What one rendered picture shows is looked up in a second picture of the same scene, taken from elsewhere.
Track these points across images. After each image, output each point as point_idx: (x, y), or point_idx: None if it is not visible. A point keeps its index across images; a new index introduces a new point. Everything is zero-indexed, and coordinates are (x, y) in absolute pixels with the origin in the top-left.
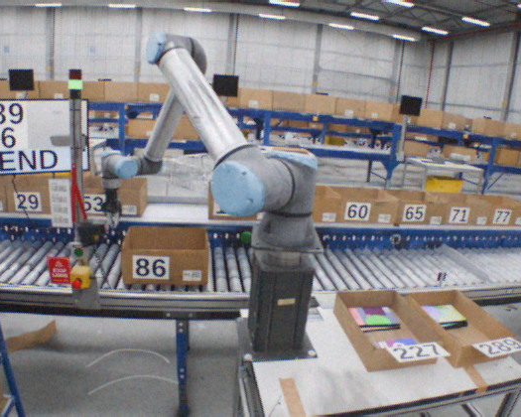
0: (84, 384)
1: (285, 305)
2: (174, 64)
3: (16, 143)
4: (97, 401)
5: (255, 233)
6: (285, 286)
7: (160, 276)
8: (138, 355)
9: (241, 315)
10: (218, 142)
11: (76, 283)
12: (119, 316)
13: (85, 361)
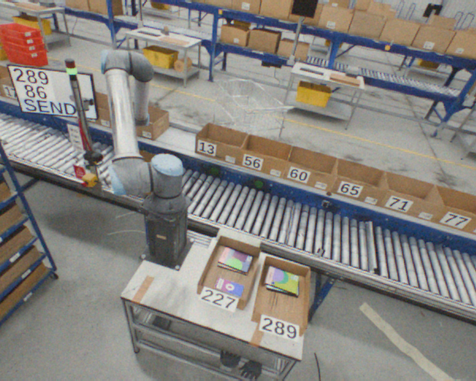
0: (109, 228)
1: (161, 238)
2: (108, 82)
3: (47, 97)
4: (110, 240)
5: None
6: (159, 229)
7: None
8: None
9: None
10: (115, 149)
11: (83, 184)
12: (114, 203)
13: (117, 213)
